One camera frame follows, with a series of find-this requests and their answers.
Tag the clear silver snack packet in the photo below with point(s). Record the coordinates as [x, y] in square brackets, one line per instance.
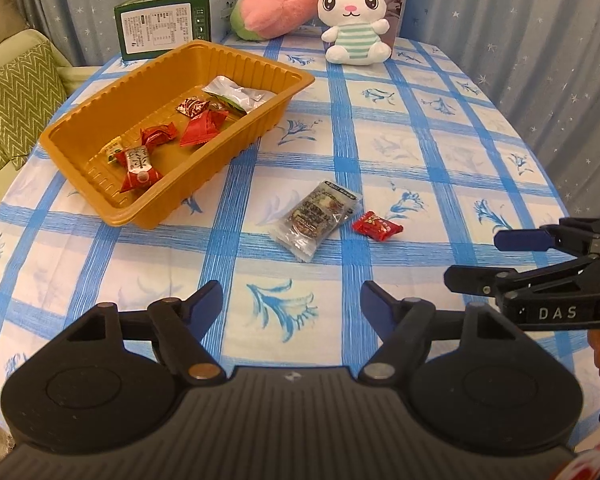
[309, 222]

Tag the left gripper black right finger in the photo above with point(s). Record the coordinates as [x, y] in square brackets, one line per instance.
[404, 328]

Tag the small red candy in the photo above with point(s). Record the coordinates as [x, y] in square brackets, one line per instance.
[154, 136]

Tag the brown red candy wrapper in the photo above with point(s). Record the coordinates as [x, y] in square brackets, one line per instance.
[192, 107]

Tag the white bunny plush toy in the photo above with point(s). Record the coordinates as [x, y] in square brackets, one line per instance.
[353, 31]

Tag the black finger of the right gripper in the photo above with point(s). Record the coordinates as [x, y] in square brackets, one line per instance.
[573, 236]
[577, 275]

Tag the green long snack packet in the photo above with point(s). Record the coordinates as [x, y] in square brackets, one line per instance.
[243, 99]

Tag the blue checkered tablecloth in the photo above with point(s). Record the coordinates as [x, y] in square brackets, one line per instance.
[415, 137]

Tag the small red candy wrapper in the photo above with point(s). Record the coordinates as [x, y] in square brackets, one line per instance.
[375, 227]

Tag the red white candy packet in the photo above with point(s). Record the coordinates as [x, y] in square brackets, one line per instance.
[140, 173]

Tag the green white cardboard box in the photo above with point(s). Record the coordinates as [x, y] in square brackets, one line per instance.
[149, 28]

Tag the green zigzag pillow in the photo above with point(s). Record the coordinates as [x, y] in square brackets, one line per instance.
[31, 91]

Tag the orange plastic tray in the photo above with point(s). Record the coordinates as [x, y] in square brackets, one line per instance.
[149, 96]

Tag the green sofa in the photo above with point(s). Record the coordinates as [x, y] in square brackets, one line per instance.
[71, 76]

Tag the green candy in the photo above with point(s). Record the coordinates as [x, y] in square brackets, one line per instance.
[113, 150]

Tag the pink peach plush toy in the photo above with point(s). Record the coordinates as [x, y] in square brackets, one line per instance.
[258, 20]

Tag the blue star curtain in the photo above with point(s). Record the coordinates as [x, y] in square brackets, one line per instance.
[538, 61]

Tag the large red snack packet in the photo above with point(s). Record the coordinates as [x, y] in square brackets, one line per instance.
[203, 128]

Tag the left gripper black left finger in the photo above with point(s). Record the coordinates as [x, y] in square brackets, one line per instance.
[180, 326]

